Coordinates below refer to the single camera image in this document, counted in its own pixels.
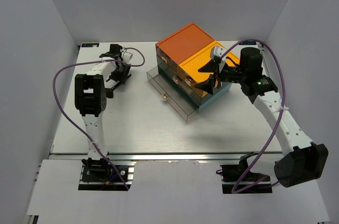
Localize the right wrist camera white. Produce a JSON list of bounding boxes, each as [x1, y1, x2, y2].
[[210, 45, 227, 71]]

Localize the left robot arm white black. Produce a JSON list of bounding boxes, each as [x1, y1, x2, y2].
[[75, 44, 132, 160]]

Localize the teal drawer box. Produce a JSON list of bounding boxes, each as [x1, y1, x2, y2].
[[198, 83, 232, 113]]

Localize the dark orange drawer box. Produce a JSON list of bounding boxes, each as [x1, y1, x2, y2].
[[156, 23, 215, 72]]

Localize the dark grey drawer box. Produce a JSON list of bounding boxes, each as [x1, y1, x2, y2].
[[156, 56, 201, 106]]

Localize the blue label sticker right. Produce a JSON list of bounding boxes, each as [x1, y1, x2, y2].
[[239, 41, 256, 46]]

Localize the blue label sticker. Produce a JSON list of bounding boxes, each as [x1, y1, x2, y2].
[[81, 43, 100, 48], [239, 41, 256, 46]]

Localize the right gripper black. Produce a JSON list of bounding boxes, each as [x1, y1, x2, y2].
[[193, 59, 247, 95]]

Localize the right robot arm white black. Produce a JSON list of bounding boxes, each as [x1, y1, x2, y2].
[[196, 46, 328, 194]]

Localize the yellow drawer box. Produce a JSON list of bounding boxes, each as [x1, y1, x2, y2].
[[179, 41, 227, 97]]

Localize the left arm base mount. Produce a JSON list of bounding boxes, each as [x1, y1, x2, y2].
[[78, 158, 133, 191]]

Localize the black brush brown bristles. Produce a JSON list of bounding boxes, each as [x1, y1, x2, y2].
[[105, 82, 121, 98]]

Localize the clear wide bottom drawer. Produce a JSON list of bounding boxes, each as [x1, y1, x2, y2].
[[146, 66, 199, 122]]

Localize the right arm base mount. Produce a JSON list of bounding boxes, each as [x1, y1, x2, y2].
[[217, 152, 273, 194]]

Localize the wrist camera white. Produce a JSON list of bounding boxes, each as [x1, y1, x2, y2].
[[210, 45, 227, 71], [122, 51, 133, 64]]

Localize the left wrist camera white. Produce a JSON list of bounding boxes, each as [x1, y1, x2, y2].
[[122, 51, 133, 64]]

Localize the aluminium rail lower left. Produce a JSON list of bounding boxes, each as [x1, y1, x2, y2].
[[23, 215, 39, 224]]

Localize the blue label sticker left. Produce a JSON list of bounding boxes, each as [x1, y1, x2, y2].
[[81, 43, 100, 48]]

